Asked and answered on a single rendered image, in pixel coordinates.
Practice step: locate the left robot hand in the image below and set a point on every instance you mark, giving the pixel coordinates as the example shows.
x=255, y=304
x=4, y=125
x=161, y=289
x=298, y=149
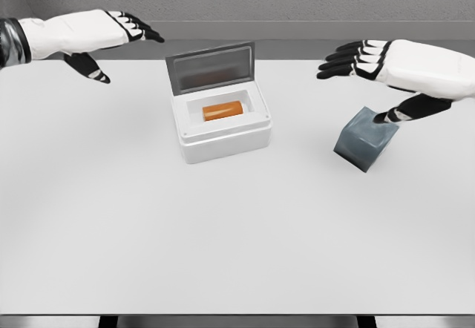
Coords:
x=92, y=31

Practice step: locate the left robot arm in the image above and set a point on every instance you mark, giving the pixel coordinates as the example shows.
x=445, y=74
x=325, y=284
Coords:
x=33, y=38

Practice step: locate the white box with hinged lid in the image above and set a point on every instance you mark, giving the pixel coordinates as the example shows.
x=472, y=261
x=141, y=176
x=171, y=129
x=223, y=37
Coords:
x=219, y=109

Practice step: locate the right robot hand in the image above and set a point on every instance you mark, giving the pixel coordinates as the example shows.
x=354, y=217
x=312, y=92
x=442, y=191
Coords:
x=415, y=68

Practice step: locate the orange cylinder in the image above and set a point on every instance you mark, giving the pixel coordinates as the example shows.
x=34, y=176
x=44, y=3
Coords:
x=222, y=111

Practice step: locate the grey-blue cube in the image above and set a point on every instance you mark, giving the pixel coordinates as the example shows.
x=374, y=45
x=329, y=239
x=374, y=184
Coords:
x=361, y=140

